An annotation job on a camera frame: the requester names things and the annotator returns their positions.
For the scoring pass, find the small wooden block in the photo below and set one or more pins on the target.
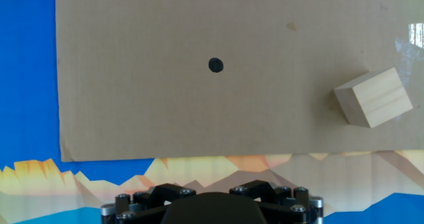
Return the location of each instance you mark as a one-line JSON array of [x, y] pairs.
[[377, 98]]

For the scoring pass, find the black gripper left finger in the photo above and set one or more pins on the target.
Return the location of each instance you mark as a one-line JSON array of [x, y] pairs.
[[139, 210]]

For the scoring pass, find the blue mountain print cloth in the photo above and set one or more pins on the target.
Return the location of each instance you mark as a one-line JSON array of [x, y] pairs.
[[26, 85]]

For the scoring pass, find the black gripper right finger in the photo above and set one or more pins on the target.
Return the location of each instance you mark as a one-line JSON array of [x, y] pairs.
[[291, 210]]

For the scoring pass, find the clear tape patch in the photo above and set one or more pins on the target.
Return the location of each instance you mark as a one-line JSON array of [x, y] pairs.
[[410, 58]]

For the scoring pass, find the brown cardboard sheet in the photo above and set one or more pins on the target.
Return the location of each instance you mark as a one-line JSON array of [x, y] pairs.
[[165, 101]]

